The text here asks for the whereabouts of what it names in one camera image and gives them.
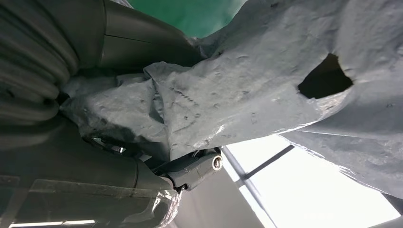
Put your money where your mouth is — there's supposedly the green conveyor belt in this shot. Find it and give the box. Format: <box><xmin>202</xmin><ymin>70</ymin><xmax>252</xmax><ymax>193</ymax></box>
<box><xmin>127</xmin><ymin>0</ymin><xmax>249</xmax><ymax>39</ymax></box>

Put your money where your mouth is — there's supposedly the dark window frame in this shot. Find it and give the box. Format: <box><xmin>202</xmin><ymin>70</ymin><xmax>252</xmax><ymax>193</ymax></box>
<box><xmin>220</xmin><ymin>144</ymin><xmax>297</xmax><ymax>228</ymax></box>

